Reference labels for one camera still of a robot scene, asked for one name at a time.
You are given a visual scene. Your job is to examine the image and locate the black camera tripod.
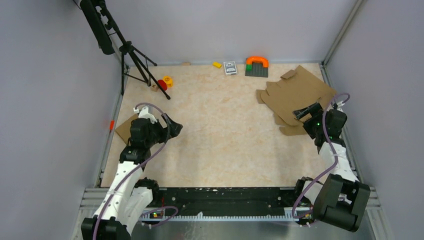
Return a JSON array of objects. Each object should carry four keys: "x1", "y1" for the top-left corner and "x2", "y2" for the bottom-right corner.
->
[{"x1": 75, "y1": 0, "x2": 171, "y2": 100}]

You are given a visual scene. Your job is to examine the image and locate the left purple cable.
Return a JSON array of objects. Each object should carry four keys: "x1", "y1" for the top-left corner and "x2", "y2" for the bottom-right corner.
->
[{"x1": 92, "y1": 102, "x2": 180, "y2": 240}]

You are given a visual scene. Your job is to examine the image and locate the dark grey building plate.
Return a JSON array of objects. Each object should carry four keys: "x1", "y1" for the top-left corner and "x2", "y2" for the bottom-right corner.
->
[{"x1": 245, "y1": 63, "x2": 269, "y2": 78}]

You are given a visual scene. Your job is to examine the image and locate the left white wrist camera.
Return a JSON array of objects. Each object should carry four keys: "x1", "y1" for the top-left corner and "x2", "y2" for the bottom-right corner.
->
[{"x1": 133, "y1": 105, "x2": 158, "y2": 124}]

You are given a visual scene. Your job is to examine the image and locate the yellow toy block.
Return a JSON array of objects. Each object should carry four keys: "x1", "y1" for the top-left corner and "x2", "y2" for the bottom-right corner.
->
[{"x1": 212, "y1": 61, "x2": 222, "y2": 69}]

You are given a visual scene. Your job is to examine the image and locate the folded brown cardboard box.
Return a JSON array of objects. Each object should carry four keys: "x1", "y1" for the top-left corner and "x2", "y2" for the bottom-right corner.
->
[{"x1": 115, "y1": 114, "x2": 138, "y2": 144}]

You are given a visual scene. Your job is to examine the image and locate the stack of flat cardboard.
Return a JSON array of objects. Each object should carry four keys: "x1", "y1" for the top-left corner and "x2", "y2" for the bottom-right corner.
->
[{"x1": 273, "y1": 113, "x2": 307, "y2": 137}]

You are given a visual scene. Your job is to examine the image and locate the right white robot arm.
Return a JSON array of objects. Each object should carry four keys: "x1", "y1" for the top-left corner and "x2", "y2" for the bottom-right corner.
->
[{"x1": 293, "y1": 102, "x2": 371, "y2": 232}]

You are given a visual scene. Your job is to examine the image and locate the yellow round disc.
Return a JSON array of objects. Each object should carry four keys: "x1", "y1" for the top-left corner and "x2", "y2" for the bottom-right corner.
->
[{"x1": 162, "y1": 75, "x2": 174, "y2": 88}]

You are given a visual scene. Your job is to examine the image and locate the playing card deck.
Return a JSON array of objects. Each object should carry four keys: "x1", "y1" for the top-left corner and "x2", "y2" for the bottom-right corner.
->
[{"x1": 223, "y1": 61, "x2": 238, "y2": 76}]

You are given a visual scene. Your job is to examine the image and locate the orange U-shaped toy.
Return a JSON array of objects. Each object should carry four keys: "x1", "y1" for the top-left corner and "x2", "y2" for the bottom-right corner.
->
[{"x1": 245, "y1": 56, "x2": 269, "y2": 68}]

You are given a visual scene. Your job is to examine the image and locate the red round disc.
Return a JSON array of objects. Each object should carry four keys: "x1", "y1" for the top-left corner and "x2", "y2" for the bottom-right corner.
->
[{"x1": 157, "y1": 79, "x2": 168, "y2": 91}]

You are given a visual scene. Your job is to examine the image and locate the orange clip on frame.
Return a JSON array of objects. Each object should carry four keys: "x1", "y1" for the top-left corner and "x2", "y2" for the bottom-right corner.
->
[{"x1": 109, "y1": 120, "x2": 115, "y2": 132}]

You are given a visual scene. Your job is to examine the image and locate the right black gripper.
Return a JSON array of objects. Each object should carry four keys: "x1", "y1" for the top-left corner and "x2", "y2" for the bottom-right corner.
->
[{"x1": 293, "y1": 102, "x2": 327, "y2": 140}]

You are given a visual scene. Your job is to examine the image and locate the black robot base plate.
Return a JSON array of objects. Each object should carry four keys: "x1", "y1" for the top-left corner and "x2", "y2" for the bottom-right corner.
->
[{"x1": 148, "y1": 187, "x2": 301, "y2": 218}]

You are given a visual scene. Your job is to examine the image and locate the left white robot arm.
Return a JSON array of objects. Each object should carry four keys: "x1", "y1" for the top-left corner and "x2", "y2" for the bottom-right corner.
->
[{"x1": 80, "y1": 113, "x2": 183, "y2": 240}]

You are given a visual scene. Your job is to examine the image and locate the small wooden cube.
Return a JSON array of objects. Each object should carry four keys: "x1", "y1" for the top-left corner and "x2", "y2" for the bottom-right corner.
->
[{"x1": 150, "y1": 85, "x2": 159, "y2": 92}]

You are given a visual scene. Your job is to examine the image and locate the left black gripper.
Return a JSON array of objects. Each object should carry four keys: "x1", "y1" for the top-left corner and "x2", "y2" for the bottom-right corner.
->
[{"x1": 145, "y1": 112, "x2": 182, "y2": 147}]

